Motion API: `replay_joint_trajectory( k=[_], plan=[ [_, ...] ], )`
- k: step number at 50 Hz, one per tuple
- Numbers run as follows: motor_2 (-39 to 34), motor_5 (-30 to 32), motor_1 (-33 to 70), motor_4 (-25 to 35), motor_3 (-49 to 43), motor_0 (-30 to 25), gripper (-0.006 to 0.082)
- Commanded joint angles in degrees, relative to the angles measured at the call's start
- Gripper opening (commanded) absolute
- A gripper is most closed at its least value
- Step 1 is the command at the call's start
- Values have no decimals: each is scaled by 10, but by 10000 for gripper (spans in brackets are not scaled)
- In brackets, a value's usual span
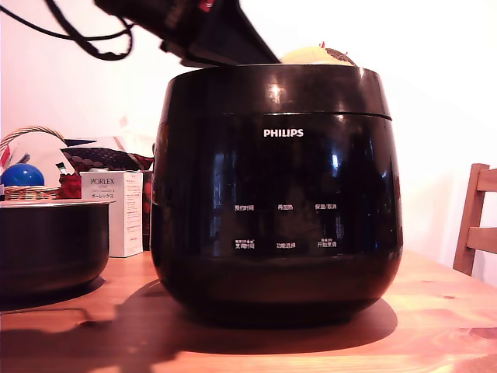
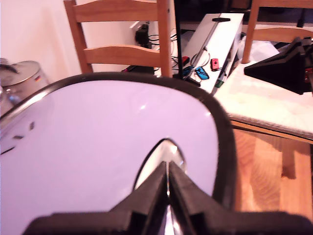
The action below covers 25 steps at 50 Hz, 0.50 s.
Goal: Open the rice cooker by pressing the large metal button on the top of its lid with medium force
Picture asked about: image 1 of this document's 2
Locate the white Porlex box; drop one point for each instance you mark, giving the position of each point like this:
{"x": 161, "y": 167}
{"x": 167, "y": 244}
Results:
{"x": 103, "y": 217}

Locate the dark dotted patterned cloth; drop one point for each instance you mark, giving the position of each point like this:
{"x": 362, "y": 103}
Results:
{"x": 105, "y": 155}

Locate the red patterned box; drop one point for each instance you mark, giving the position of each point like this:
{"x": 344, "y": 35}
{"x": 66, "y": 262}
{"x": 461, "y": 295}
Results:
{"x": 147, "y": 210}

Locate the wooden chair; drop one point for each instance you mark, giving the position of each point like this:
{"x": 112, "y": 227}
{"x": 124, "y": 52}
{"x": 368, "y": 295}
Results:
{"x": 471, "y": 217}

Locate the red patterned pouch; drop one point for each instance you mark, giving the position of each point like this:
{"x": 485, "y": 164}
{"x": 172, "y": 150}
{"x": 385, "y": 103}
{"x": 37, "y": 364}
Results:
{"x": 70, "y": 187}

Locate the tan straw hat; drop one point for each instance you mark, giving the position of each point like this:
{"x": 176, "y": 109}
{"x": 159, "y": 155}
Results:
{"x": 306, "y": 56}

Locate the blue ball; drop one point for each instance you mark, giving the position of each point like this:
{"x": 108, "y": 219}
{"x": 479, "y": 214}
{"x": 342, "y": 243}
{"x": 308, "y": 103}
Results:
{"x": 22, "y": 175}

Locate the black Philips rice cooker body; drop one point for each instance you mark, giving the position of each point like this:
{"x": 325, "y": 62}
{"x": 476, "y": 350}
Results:
{"x": 279, "y": 272}

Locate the black inner cooking pot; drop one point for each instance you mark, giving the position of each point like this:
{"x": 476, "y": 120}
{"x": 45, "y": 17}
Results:
{"x": 50, "y": 245}

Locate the woven wicker basket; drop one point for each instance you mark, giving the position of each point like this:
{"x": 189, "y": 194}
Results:
{"x": 27, "y": 192}

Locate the white paper sheet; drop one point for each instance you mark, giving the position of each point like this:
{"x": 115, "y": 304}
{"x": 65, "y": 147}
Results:
{"x": 42, "y": 149}

